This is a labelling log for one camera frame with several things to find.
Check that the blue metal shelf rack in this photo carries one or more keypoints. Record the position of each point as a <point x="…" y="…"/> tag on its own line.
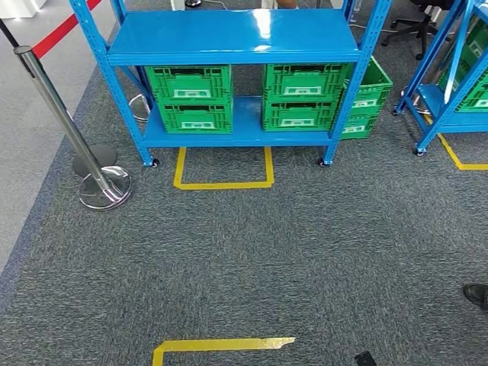
<point x="442" y="111"/>
<point x="228" y="35"/>

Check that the yellow floor tape rectangle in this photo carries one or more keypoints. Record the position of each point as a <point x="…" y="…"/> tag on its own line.
<point x="221" y="345"/>

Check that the yellow floor tape line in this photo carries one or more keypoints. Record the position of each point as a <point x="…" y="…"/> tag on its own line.
<point x="453" y="156"/>

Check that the black office chair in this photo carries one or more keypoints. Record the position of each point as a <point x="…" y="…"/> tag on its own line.
<point x="423" y="25"/>

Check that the red barrier tape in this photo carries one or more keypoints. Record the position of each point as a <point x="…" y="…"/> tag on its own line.
<point x="57" y="33"/>

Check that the dark stanchion post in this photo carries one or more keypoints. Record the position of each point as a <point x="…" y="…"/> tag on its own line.
<point x="61" y="111"/>

